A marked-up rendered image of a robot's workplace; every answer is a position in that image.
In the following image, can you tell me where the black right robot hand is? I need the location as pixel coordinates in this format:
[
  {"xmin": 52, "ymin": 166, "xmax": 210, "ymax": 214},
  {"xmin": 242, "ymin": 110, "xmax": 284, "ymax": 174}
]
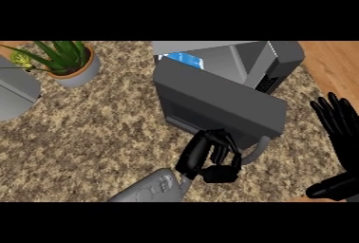
[{"xmin": 304, "ymin": 91, "xmax": 359, "ymax": 202}]

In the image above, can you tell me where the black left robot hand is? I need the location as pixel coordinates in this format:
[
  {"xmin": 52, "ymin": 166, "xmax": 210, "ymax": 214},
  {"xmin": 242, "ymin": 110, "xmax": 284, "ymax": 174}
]
[{"xmin": 174, "ymin": 128, "xmax": 244, "ymax": 184}]

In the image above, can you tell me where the dark grey microwave door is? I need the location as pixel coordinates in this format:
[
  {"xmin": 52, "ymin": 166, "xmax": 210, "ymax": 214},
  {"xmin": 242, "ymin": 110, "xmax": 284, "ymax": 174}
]
[{"xmin": 152, "ymin": 56, "xmax": 290, "ymax": 167}]

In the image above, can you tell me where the grey microwave body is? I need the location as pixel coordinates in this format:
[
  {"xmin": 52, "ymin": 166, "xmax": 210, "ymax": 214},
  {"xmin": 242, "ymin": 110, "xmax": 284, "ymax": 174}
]
[{"xmin": 151, "ymin": 41, "xmax": 306, "ymax": 95}]

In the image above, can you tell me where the blue and white milk carton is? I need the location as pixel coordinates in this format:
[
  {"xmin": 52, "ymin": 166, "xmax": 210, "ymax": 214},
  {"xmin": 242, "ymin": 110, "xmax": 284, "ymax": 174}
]
[{"xmin": 158, "ymin": 51, "xmax": 207, "ymax": 70}]

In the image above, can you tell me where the green plant in grey pot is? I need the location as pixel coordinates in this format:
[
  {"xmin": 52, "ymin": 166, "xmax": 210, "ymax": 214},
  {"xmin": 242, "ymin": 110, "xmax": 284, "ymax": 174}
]
[{"xmin": 0, "ymin": 41, "xmax": 102, "ymax": 89}]

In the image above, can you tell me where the small yellow-green plant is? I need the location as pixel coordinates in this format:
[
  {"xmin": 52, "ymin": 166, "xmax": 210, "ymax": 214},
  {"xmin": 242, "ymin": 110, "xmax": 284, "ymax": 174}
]
[{"xmin": 9, "ymin": 50, "xmax": 38, "ymax": 73}]

